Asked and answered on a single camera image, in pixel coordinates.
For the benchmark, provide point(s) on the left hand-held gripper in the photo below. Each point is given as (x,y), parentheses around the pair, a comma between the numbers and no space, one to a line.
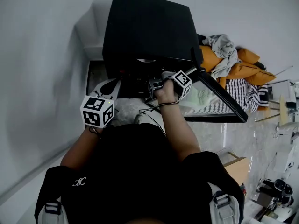
(97,112)

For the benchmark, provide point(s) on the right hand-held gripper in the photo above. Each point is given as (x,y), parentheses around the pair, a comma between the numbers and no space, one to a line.
(183,79)

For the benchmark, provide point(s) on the white round plate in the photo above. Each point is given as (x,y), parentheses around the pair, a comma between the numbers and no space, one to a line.
(144,60)

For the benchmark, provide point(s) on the black cabinet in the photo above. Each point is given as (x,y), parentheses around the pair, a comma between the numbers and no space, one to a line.
(147,24)

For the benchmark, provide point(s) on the person's right forearm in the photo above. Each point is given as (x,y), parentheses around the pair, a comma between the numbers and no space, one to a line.
(177,129)

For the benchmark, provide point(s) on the person's left forearm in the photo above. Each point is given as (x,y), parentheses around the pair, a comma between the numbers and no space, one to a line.
(79,148)

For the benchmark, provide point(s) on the person's right hand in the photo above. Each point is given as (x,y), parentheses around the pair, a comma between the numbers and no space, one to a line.
(167,94)

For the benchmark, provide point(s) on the light green blanket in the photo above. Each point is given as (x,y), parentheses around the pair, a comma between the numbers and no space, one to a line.
(198,94)

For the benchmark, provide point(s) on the orange cushion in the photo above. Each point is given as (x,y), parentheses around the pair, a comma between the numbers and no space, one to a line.
(254,74)
(248,55)
(209,59)

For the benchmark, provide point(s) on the person's grey shoe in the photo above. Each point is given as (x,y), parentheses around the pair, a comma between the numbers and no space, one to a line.
(139,119)

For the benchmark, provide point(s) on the grey crumpled clothes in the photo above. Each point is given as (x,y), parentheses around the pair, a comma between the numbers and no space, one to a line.
(222,45)

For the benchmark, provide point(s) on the white low cabinet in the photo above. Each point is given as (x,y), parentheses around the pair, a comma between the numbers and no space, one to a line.
(93,41)

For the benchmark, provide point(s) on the black white striped blanket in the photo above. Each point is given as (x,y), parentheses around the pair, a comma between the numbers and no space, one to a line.
(236,87)

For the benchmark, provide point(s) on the person's black shirt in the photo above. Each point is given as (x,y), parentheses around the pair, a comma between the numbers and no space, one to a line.
(130,171)

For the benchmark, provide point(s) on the metal rod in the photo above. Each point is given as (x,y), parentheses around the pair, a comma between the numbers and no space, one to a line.
(283,70)

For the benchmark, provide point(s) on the round wooden table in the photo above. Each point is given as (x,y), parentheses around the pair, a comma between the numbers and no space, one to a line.
(283,111)

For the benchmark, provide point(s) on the white machine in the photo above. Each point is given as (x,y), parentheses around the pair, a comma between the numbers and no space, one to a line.
(293,92)

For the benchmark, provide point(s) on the red tool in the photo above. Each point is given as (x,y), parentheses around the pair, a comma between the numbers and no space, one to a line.
(244,189)

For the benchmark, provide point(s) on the white appliance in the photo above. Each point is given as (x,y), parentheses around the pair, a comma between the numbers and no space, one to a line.
(285,162)

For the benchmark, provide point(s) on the black device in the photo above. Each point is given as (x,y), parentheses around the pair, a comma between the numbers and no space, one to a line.
(280,185)

